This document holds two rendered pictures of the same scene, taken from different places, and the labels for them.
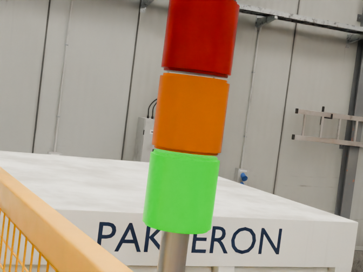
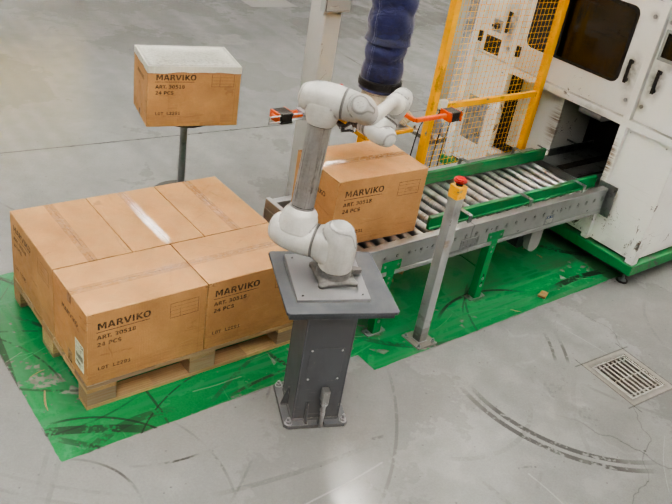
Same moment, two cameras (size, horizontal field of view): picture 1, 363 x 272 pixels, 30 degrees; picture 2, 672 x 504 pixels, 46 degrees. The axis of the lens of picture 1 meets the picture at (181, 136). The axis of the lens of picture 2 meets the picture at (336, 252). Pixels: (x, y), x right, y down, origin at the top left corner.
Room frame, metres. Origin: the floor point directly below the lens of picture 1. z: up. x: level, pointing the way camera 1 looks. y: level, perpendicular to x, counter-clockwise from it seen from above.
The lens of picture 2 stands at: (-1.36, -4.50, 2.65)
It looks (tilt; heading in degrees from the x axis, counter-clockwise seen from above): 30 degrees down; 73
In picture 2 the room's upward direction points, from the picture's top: 10 degrees clockwise
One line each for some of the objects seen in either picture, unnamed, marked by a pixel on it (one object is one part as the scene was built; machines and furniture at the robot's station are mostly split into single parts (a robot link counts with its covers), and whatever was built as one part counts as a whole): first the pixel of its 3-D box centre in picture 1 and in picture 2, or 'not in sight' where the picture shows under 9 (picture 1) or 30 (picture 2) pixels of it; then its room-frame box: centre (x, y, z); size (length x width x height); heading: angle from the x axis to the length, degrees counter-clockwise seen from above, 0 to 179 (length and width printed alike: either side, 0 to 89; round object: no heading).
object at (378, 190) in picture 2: not in sight; (357, 191); (-0.15, -0.76, 0.75); 0.60 x 0.40 x 0.40; 23
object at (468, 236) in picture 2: not in sight; (488, 231); (0.72, -0.71, 0.50); 2.31 x 0.05 x 0.19; 25
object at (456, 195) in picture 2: not in sight; (438, 266); (0.26, -1.13, 0.50); 0.07 x 0.07 x 1.00; 25
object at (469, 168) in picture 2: not in sight; (464, 166); (0.79, -0.03, 0.60); 1.60 x 0.10 x 0.09; 25
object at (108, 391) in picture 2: not in sight; (157, 308); (-1.21, -0.94, 0.07); 1.20 x 1.00 x 0.14; 25
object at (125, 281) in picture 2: not in sight; (159, 267); (-1.21, -0.94, 0.34); 1.20 x 1.00 x 0.40; 25
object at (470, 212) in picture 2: not in sight; (523, 202); (1.02, -0.51, 0.60); 1.60 x 0.10 x 0.09; 25
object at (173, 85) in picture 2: not in sight; (186, 85); (-1.04, 0.52, 0.82); 0.60 x 0.40 x 0.40; 12
